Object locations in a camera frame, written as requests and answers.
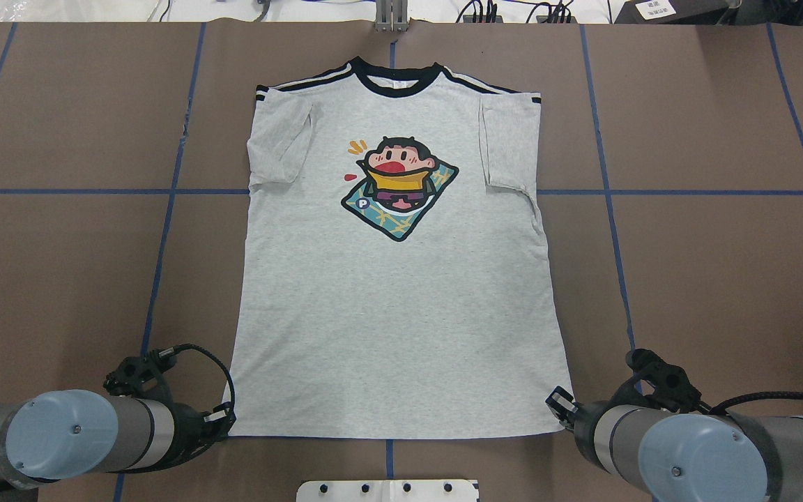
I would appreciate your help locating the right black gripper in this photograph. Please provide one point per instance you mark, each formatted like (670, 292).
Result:
(583, 421)

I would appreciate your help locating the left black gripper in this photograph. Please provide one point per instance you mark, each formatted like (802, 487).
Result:
(191, 425)

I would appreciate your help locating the grey cartoon print t-shirt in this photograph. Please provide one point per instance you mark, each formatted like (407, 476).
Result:
(396, 282)

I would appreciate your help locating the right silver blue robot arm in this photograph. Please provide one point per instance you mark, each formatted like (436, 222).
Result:
(687, 456)

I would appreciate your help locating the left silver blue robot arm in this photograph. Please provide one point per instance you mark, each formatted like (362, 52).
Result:
(63, 434)

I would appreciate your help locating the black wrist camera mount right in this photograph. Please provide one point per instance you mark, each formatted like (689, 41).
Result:
(658, 385)

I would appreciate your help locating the aluminium frame post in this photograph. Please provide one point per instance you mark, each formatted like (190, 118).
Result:
(391, 15)

